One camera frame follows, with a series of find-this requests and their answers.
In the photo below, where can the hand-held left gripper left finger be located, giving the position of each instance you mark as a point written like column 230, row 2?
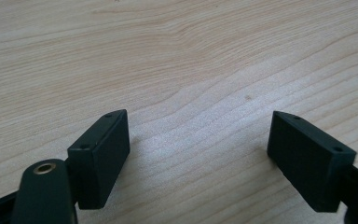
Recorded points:
column 101, row 168

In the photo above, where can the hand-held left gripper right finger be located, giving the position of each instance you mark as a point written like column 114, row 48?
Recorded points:
column 307, row 168

